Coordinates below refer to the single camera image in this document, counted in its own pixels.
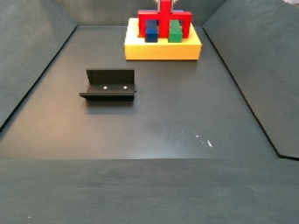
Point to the yellow square base board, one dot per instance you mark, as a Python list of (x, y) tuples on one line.
[(138, 50)]

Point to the black angled bracket stand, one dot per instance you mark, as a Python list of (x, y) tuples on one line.
[(110, 84)]

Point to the blue long block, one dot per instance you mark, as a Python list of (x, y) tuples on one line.
[(152, 31)]

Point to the red E-shaped block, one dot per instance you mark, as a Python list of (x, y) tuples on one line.
[(165, 17)]

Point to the purple cross-shaped block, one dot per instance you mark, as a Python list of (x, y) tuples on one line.
[(156, 11)]

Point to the green long block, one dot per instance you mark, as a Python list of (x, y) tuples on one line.
[(176, 32)]

